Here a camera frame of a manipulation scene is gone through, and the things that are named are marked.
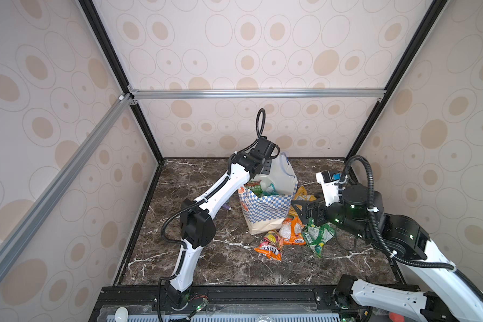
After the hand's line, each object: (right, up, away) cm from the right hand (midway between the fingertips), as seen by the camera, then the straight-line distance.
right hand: (309, 197), depth 61 cm
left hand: (-9, +13, +25) cm, 29 cm away
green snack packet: (+11, -19, +24) cm, 32 cm away
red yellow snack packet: (-9, -22, +21) cm, 32 cm away
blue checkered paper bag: (-12, -9, +19) cm, 24 cm away
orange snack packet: (0, -18, +26) cm, 32 cm away
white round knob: (-63, -42, +9) cm, 76 cm away
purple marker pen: (-29, -9, +38) cm, 49 cm away
